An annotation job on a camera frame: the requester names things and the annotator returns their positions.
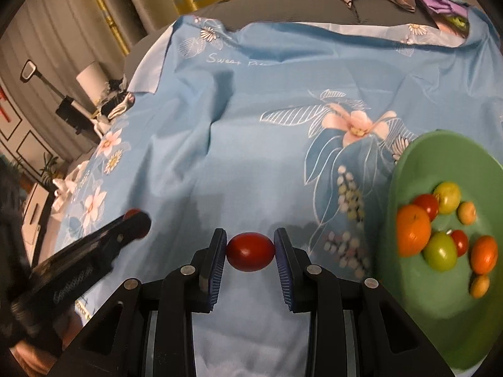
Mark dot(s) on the white cylinder lamp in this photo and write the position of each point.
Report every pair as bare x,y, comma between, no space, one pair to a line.
91,81

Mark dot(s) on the tan longan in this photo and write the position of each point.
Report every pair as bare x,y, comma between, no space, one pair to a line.
480,286
467,213

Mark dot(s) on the blue floral cloth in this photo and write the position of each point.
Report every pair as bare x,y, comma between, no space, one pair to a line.
255,125

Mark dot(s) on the green bowl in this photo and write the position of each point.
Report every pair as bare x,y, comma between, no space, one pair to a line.
432,157

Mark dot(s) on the grey sofa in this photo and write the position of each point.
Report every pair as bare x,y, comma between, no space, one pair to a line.
283,8

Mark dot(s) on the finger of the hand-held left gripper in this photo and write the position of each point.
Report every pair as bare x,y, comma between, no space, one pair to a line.
125,229

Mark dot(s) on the green jujube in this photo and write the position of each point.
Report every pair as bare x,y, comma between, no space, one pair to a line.
441,252
448,197

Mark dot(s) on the orange tangerine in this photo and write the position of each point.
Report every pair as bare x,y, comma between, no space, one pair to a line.
485,254
412,235

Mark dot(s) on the gold curtain pole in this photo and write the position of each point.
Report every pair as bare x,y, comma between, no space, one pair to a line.
106,11

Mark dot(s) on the small green plant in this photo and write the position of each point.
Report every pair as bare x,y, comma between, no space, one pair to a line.
49,167

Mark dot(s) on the white crumpled cloth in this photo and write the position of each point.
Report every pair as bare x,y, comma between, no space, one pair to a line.
68,182

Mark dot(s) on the yellow-green cloth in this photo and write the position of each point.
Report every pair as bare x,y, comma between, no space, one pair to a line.
458,21

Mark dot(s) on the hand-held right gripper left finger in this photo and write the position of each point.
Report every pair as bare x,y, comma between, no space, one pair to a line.
218,269

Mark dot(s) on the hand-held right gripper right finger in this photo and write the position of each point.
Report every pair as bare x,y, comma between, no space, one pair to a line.
283,269

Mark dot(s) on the red cherry tomato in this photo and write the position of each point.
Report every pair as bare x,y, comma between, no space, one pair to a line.
250,251
428,205
131,213
460,242

